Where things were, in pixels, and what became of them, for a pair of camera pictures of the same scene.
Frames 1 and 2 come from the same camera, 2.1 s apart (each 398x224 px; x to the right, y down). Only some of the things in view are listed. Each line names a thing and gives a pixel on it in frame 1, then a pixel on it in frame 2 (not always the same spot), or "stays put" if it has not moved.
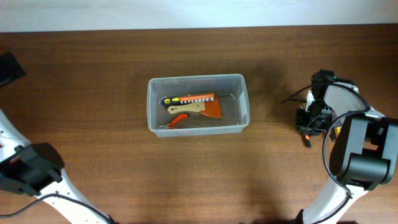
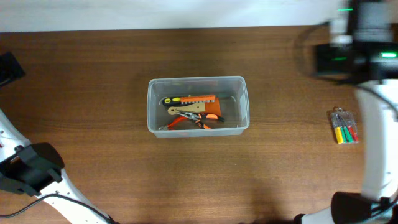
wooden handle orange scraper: [209, 107] stays put
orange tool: [193, 98] stays put
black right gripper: [302, 124] -> [331, 60]
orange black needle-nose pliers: [306, 136] -> [202, 115]
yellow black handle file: [169, 102] stays put
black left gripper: [7, 73] stays put
